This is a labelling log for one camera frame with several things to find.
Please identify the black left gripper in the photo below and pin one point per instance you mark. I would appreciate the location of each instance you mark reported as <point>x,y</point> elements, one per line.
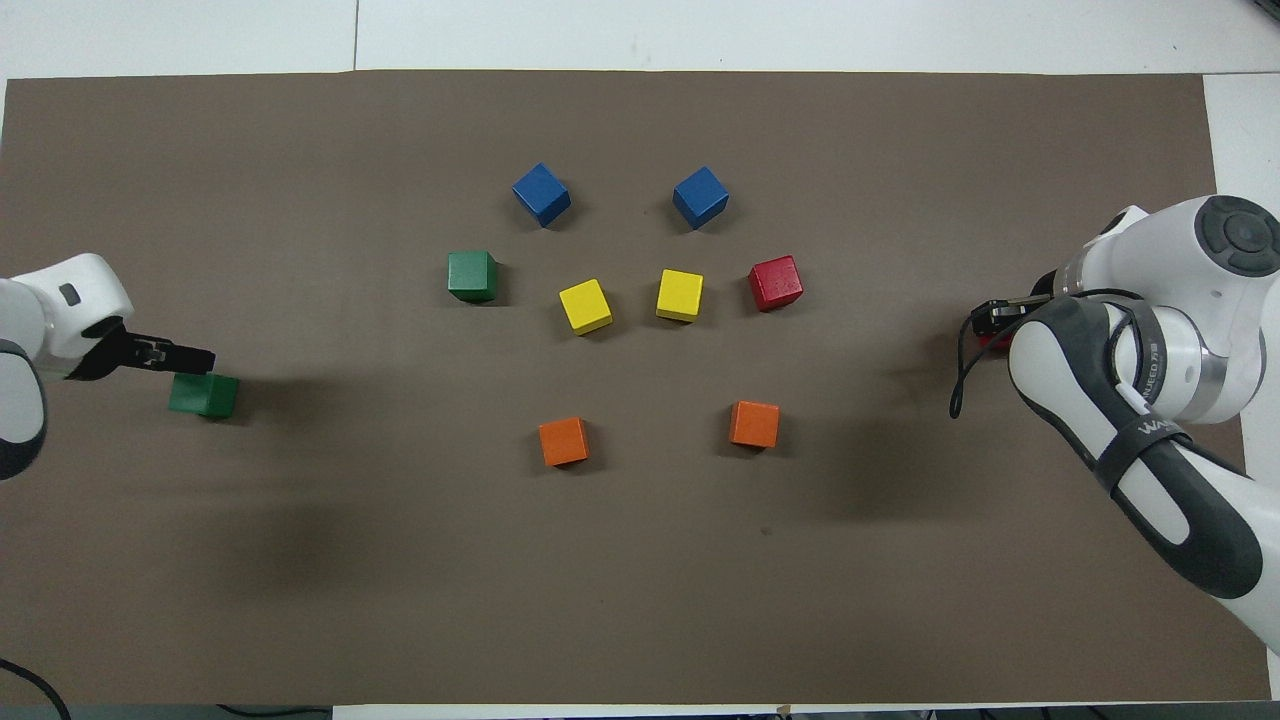
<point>105,352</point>

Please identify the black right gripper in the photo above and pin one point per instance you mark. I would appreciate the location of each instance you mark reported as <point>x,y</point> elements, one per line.
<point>1048,283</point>

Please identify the red wooden block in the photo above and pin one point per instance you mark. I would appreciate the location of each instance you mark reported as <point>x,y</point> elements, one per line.
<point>775,283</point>
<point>992,341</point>

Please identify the green wooden block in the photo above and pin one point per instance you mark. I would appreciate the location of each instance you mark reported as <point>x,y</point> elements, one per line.
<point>472,276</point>
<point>204,395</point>

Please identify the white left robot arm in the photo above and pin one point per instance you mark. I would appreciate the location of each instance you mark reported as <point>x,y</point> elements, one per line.
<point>20,400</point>

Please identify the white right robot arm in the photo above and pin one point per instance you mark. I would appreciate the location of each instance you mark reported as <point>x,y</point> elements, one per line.
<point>1170,370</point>

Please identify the orange wooden block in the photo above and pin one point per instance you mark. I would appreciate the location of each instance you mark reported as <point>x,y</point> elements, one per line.
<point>563,441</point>
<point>755,424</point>

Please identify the yellow wooden block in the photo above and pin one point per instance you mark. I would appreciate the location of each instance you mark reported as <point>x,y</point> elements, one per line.
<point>680,295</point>
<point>585,306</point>

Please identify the blue wooden block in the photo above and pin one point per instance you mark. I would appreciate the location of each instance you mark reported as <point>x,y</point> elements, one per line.
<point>700,197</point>
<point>541,194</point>

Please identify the brown table mat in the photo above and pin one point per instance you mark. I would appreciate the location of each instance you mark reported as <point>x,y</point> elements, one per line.
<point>640,560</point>

